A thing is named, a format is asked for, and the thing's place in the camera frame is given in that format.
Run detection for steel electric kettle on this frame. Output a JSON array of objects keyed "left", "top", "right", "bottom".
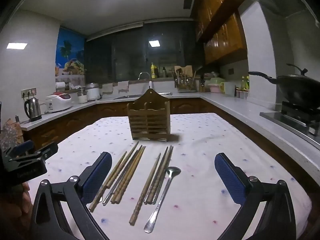
[{"left": 24, "top": 98, "right": 42, "bottom": 122}]

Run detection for chrome sink faucet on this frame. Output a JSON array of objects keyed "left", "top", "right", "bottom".
[{"left": 137, "top": 72, "right": 153, "bottom": 89}]

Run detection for glass jar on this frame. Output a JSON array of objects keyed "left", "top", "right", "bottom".
[{"left": 77, "top": 88, "right": 88, "bottom": 104}]

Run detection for white red rice cooker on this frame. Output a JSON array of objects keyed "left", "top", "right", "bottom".
[{"left": 45, "top": 92, "right": 73, "bottom": 113}]

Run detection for person left hand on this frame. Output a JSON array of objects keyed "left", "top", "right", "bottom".
[{"left": 1, "top": 182, "right": 33, "bottom": 239}]

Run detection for metal spoon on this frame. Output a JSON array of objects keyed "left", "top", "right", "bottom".
[{"left": 144, "top": 166, "right": 181, "bottom": 233}]

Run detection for dish drying rack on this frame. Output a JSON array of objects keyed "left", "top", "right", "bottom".
[{"left": 172, "top": 65, "right": 197, "bottom": 93}]

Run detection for translucent pitcher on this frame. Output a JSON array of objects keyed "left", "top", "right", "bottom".
[{"left": 220, "top": 82, "right": 236, "bottom": 97}]

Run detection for wall power socket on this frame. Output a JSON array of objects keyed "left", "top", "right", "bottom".
[{"left": 21, "top": 88, "right": 37, "bottom": 98}]

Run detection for dark chopstick group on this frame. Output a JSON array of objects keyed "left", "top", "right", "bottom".
[{"left": 144, "top": 146, "right": 168, "bottom": 205}]

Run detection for white canister pot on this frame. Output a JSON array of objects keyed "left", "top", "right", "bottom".
[{"left": 86, "top": 83, "right": 100, "bottom": 101}]

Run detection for steel sink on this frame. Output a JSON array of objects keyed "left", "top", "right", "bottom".
[{"left": 114, "top": 92, "right": 172, "bottom": 100}]

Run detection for fruit beach poster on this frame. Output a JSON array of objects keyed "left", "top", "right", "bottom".
[{"left": 55, "top": 27, "right": 86, "bottom": 86}]

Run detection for wooden utensil holder box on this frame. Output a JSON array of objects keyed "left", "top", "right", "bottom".
[{"left": 127, "top": 88, "right": 171, "bottom": 141}]

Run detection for condiment bottles rack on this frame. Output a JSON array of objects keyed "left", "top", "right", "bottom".
[{"left": 235, "top": 76, "right": 249, "bottom": 100}]

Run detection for hanging dish cloth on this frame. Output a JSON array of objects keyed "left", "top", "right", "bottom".
[{"left": 117, "top": 81, "right": 129, "bottom": 93}]

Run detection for wooden chopstick group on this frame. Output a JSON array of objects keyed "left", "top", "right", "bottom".
[{"left": 146, "top": 145, "right": 172, "bottom": 204}]

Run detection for dark window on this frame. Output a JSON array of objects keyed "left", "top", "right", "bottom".
[{"left": 84, "top": 21, "right": 196, "bottom": 84}]

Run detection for white dotted tablecloth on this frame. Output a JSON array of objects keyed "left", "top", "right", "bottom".
[{"left": 29, "top": 113, "right": 312, "bottom": 239}]

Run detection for upper wooden cabinets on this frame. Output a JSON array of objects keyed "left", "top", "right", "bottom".
[{"left": 191, "top": 0, "right": 247, "bottom": 66}]

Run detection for black wok with lid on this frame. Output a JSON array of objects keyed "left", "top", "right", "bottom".
[{"left": 248, "top": 63, "right": 319, "bottom": 109}]

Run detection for yellow oil bottle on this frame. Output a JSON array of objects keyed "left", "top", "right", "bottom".
[{"left": 151, "top": 62, "right": 158, "bottom": 79}]

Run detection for green pink bowl stack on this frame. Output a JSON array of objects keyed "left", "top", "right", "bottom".
[{"left": 208, "top": 77, "right": 225, "bottom": 93}]

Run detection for wooden chopstick lone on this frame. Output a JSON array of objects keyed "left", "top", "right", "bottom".
[{"left": 129, "top": 154, "right": 161, "bottom": 226}]

